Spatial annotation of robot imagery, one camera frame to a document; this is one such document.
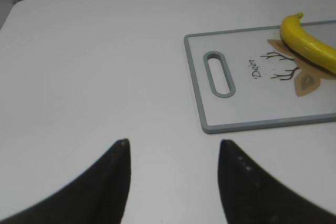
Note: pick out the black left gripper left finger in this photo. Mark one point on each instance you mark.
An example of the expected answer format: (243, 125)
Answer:
(99, 195)

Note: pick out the white grey-rimmed cutting board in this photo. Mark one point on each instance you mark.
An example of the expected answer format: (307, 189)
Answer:
(244, 80)

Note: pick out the yellow plastic banana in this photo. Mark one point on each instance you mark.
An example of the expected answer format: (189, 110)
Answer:
(312, 49)

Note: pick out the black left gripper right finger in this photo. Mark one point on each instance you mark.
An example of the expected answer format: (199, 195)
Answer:
(251, 195)

